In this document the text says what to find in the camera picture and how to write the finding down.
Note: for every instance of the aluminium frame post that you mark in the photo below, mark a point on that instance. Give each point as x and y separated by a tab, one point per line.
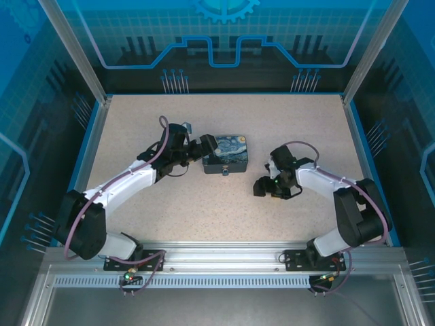
374	47
73	47

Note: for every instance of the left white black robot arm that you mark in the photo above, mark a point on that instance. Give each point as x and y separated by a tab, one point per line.
81	224

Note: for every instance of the left aluminium side rail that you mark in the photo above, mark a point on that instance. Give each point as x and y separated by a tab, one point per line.
91	149

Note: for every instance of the right aluminium side rail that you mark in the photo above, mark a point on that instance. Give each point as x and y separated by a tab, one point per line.
362	149

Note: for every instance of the left led connector board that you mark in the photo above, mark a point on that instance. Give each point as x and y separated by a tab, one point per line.
130	275

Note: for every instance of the starry night print tin box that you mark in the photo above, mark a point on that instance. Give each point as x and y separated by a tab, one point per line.
231	149

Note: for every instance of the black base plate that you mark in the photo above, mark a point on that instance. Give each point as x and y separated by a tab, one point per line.
295	259
149	259

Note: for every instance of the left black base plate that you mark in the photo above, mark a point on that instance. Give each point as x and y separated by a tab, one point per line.
149	259

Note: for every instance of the aluminium mounting rail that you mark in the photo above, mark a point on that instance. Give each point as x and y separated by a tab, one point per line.
221	253

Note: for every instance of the aluminium side rail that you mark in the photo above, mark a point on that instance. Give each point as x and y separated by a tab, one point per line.
91	149
362	149

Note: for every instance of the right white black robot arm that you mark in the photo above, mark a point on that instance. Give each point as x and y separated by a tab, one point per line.
353	217

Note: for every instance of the right aluminium frame post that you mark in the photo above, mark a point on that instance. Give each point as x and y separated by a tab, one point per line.
374	47

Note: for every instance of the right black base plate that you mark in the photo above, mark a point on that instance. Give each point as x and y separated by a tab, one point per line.
295	259

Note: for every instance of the right led connector board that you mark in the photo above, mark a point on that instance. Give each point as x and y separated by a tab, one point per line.
329	277

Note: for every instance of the led connector board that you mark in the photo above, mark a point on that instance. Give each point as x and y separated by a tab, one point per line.
130	275
329	277

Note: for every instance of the left aluminium frame post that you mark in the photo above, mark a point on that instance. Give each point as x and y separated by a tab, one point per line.
73	47

